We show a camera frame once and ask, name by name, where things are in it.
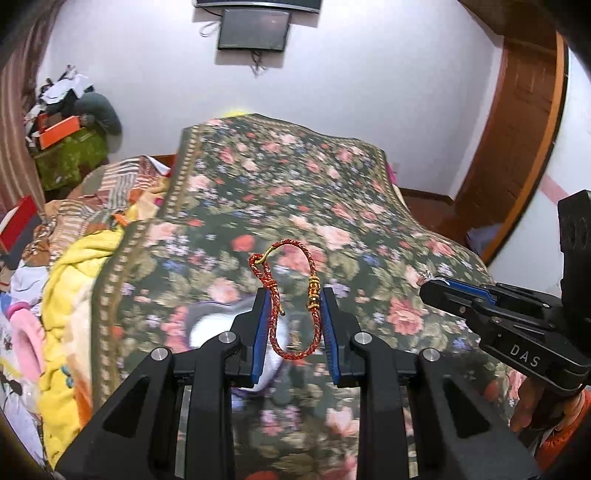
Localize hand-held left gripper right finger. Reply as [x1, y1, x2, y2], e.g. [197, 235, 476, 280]
[322, 287, 542, 480]

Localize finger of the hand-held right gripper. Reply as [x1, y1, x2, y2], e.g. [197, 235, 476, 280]
[431, 276, 561, 330]
[419, 280, 512, 334]

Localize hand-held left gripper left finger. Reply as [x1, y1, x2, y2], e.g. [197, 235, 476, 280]
[55, 288, 271, 480]

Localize heart-shaped tin box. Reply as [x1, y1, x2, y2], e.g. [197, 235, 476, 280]
[187, 299, 298, 395]

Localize red braided bracelet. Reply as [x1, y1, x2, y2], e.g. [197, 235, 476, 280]
[248, 239, 325, 360]

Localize person's right forearm orange sleeve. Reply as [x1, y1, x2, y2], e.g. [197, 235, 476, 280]
[538, 390, 591, 469]

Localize person's right hand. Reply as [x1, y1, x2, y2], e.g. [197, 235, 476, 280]
[509, 371, 561, 437]

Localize white wardrobe door pink hearts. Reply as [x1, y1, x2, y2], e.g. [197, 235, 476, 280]
[487, 46, 591, 298]

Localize floral blanket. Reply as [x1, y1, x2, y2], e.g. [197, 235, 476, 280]
[90, 113, 529, 480]

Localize wooden door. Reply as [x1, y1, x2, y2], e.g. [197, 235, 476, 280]
[431, 34, 570, 266]

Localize yellow blanket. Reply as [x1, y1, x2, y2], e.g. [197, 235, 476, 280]
[38, 225, 126, 469]

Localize striped patchwork quilt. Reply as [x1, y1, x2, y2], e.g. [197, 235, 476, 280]
[21, 154, 180, 266]

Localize pink plush toy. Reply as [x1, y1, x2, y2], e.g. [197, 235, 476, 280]
[7, 299, 46, 386]

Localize pile of papers and bags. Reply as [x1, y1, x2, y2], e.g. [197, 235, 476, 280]
[0, 265, 47, 462]

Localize red box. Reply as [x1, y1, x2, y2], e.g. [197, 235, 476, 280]
[0, 195, 41, 256]

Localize orange box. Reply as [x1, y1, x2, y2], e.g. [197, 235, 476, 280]
[36, 115, 81, 150]

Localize wooden overhead cabinet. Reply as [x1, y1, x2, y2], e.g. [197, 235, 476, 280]
[455, 0, 559, 44]

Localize small black monitor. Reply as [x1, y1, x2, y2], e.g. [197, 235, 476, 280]
[217, 6, 293, 52]

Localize pile of clothes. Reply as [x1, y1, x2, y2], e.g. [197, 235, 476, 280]
[24, 65, 96, 136]

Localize striped brown curtain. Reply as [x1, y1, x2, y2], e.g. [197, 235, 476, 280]
[0, 16, 63, 215]

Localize wall-mounted black television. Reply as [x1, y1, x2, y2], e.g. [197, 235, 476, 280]
[194, 0, 322, 14]

